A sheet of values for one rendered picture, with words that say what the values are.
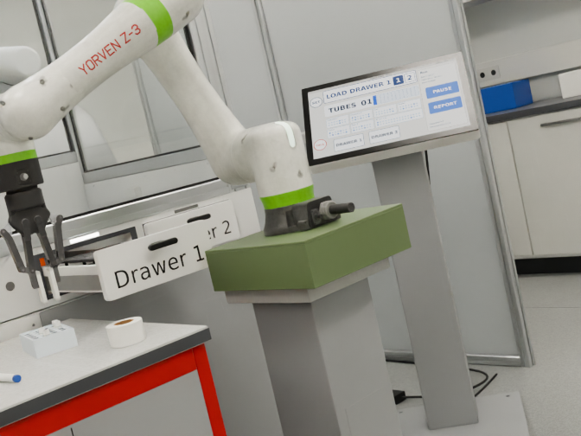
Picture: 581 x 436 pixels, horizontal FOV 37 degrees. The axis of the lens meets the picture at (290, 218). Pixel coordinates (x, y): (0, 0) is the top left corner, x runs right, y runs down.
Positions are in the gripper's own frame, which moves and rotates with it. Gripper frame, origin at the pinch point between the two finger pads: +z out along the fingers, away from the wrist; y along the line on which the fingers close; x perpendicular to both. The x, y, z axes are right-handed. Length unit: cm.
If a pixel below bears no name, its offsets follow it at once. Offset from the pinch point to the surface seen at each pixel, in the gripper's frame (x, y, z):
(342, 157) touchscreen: 38, 102, -8
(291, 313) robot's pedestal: -11, 49, 20
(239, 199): 43, 68, -4
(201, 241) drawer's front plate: 3.8, 37.3, 0.5
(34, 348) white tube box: -6.8, -6.9, 10.3
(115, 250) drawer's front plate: -0.7, 15.6, -3.4
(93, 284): 6.6, 11.3, 3.2
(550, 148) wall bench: 139, 293, 20
